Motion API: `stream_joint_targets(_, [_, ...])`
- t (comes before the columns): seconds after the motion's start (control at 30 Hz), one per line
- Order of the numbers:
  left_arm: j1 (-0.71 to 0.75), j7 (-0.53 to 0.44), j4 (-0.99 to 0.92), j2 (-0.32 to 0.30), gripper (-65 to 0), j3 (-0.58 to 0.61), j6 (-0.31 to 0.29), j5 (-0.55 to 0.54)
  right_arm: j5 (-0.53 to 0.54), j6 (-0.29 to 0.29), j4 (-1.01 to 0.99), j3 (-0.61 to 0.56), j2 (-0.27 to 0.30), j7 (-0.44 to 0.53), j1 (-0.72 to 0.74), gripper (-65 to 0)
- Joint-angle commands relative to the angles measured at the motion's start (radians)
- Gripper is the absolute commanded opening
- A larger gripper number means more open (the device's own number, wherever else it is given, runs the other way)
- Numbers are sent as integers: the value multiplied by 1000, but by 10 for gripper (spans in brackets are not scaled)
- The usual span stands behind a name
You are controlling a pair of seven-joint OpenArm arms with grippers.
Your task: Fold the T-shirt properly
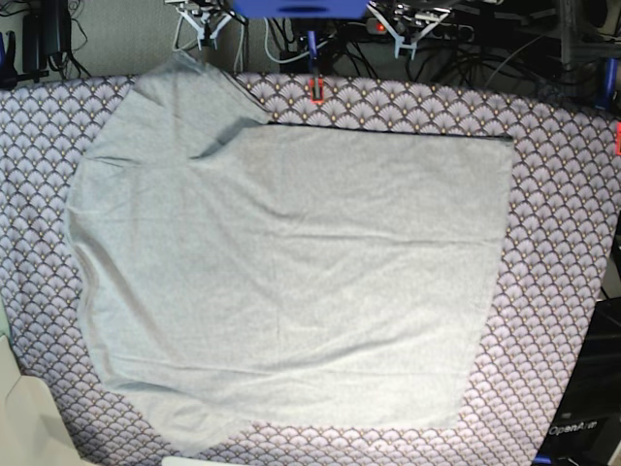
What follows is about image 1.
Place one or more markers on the blue clamp edge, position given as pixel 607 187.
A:
pixel 607 88
pixel 34 66

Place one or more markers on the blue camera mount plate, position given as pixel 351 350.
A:
pixel 337 9

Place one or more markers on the black OpenArm box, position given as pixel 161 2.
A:
pixel 586 427

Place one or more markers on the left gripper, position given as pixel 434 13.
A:
pixel 435 10

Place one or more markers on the blue clamp left edge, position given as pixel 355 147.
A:
pixel 34 66

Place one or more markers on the patterned purple tablecloth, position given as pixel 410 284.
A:
pixel 563 211

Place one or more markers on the blue orange centre clamp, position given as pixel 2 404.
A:
pixel 316 82

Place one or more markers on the black power strip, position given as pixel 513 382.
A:
pixel 436 30

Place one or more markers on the blue clamp right edge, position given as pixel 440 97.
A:
pixel 607 88

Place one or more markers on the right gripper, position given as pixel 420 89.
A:
pixel 205 18

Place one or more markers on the light grey T-shirt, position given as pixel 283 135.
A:
pixel 236 270

